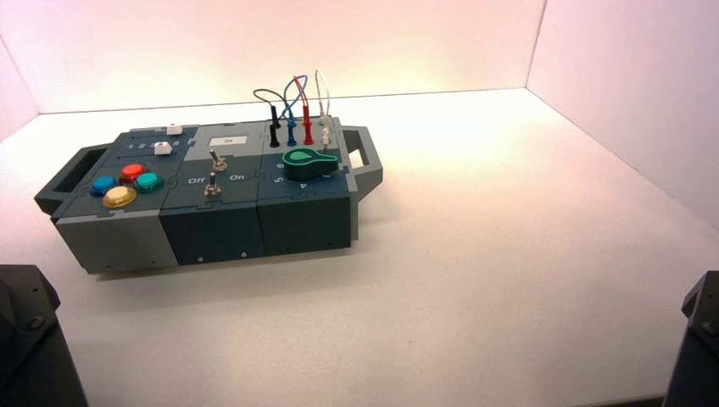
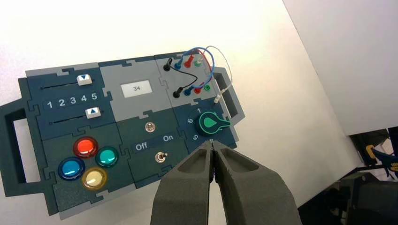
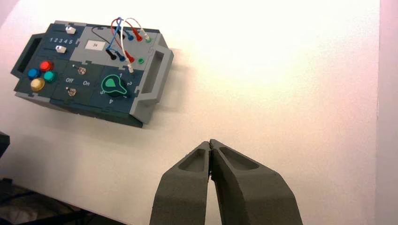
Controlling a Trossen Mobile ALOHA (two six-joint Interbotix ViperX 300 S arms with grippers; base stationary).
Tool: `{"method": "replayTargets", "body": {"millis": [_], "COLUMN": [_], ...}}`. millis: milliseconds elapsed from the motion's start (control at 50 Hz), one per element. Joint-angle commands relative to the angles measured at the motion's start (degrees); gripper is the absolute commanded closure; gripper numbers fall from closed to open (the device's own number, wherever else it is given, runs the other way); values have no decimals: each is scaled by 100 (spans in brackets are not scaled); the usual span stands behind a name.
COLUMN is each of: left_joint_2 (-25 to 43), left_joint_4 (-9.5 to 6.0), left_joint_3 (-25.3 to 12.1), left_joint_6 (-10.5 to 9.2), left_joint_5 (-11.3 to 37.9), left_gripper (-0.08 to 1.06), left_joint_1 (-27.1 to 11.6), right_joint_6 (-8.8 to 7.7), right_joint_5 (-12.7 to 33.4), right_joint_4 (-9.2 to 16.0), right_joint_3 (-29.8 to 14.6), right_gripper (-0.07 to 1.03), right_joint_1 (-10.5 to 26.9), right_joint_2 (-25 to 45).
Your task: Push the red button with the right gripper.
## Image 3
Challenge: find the red patch cable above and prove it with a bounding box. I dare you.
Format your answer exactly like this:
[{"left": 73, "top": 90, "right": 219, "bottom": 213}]
[{"left": 111, "top": 18, "right": 144, "bottom": 64}]

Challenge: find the black patch cable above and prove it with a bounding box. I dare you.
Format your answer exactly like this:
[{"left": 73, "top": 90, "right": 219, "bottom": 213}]
[{"left": 91, "top": 26, "right": 127, "bottom": 61}]

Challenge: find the green black rotary knob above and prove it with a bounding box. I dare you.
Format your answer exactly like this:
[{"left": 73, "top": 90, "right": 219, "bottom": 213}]
[{"left": 101, "top": 74, "right": 128, "bottom": 98}]

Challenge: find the red push button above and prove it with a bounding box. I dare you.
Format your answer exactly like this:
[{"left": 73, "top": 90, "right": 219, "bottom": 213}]
[{"left": 39, "top": 60, "right": 54, "bottom": 72}]

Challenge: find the blue grey control box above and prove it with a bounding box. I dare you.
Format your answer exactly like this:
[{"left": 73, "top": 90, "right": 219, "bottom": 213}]
[{"left": 11, "top": 20, "right": 175, "bottom": 128}]

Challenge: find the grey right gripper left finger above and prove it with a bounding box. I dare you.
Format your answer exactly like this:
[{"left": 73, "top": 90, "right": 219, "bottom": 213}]
[{"left": 149, "top": 140, "right": 212, "bottom": 225}]

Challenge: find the yellow push button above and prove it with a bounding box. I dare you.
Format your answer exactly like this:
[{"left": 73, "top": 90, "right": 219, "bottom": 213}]
[{"left": 30, "top": 78, "right": 46, "bottom": 92}]

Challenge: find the white paper label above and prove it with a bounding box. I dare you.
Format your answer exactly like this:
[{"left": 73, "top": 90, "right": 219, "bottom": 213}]
[{"left": 84, "top": 40, "right": 107, "bottom": 51}]

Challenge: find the white patch cable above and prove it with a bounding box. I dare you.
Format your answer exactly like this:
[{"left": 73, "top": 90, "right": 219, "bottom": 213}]
[{"left": 119, "top": 17, "right": 150, "bottom": 74}]

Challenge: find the blue patch cable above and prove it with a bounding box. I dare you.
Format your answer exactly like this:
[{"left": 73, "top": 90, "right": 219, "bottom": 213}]
[{"left": 106, "top": 17, "right": 135, "bottom": 62}]

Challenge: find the teal push button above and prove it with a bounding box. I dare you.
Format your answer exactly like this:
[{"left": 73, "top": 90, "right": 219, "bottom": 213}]
[{"left": 43, "top": 71, "right": 58, "bottom": 83}]

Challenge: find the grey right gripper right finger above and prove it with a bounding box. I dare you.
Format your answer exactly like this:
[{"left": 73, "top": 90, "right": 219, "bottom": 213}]
[{"left": 209, "top": 139, "right": 304, "bottom": 225}]

